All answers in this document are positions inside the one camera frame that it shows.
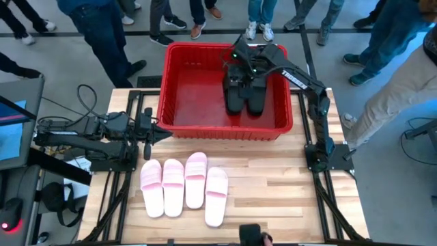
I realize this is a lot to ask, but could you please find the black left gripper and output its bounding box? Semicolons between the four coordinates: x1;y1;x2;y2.
135;107;173;161

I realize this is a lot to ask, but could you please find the black computer monitor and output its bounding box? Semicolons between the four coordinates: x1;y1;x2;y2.
0;77;45;172

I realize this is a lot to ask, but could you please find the black stand leg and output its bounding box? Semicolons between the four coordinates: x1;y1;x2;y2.
404;118;437;141

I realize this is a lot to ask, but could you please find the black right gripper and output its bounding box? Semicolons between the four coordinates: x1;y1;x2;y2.
225;47;270;86

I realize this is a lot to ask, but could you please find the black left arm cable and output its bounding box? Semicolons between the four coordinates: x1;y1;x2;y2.
36;83;103;131

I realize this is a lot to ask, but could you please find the black computer mouse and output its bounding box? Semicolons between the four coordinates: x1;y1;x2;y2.
0;197;24;233

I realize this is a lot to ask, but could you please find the person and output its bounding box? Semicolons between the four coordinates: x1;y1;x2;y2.
56;0;147;89
343;0;432;87
353;0;389;30
244;0;278;42
0;0;57;46
117;0;143;27
0;51;42;80
340;25;437;151
188;0;223;40
149;0;188;47
283;0;346;47

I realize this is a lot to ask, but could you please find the black table-level camera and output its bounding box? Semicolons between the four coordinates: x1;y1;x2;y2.
238;223;264;246

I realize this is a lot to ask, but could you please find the pink rubber slide sandal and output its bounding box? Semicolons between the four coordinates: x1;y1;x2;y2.
204;166;229;228
140;159;165;219
184;152;208;210
161;159;186;218

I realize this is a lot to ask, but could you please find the black bag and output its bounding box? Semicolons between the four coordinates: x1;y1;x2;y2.
40;182;86;228

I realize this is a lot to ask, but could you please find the red plastic bin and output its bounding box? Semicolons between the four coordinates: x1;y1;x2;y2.
156;42;294;141

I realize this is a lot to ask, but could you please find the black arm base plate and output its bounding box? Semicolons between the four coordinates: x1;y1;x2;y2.
89;146;140;173
304;143;356;173

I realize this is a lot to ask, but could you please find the black floor vent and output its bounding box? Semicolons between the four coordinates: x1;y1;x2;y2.
136;75;163;89

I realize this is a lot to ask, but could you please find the black aluminium frame rail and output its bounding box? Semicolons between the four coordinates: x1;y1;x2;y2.
290;87;371;244
90;89;163;244

